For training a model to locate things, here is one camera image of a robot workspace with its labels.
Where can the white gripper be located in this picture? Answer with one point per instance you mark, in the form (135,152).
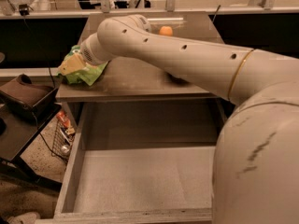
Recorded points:
(88,55)

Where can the green rice chip bag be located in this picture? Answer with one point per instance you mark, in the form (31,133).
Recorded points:
(89,74)

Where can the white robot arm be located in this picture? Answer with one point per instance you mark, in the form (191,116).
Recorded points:
(255,170)

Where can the grey cabinet with top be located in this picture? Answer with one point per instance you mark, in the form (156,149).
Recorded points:
(136,105)

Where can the open grey top drawer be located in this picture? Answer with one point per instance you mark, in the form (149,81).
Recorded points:
(163,185)

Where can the red bottle in basket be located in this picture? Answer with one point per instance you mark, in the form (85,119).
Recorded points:
(63,118)

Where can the black power adapter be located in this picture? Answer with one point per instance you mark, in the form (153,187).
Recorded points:
(24,9)

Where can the black side table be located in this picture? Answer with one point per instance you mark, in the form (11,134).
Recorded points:
(15,138)

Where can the orange fruit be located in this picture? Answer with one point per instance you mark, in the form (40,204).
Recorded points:
(166,30)

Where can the wire basket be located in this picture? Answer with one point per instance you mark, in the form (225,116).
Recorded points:
(61,145)

